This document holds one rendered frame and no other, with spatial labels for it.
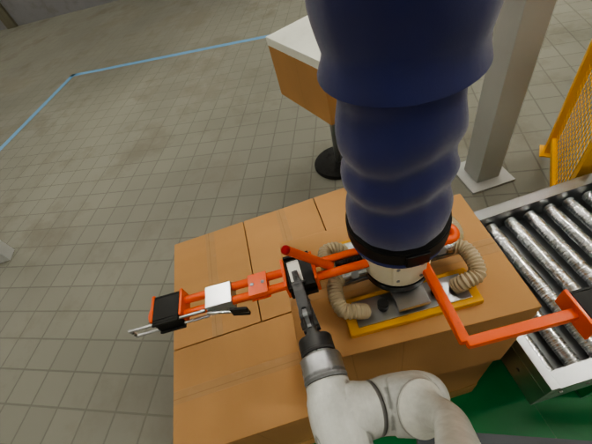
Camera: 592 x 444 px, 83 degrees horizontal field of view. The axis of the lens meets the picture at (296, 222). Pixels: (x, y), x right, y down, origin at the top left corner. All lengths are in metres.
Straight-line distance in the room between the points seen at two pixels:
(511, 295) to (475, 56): 0.66
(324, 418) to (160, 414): 1.60
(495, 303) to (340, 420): 0.50
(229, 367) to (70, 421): 1.28
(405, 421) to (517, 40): 1.78
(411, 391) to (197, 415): 0.95
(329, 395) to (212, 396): 0.84
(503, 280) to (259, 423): 0.93
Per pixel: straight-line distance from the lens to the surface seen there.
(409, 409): 0.72
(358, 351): 0.90
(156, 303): 0.96
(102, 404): 2.45
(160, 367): 2.30
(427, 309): 0.92
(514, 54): 2.11
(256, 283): 0.86
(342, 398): 0.70
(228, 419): 1.43
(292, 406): 1.36
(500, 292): 1.00
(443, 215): 0.68
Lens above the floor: 1.85
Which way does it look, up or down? 49 degrees down
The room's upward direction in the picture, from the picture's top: 19 degrees counter-clockwise
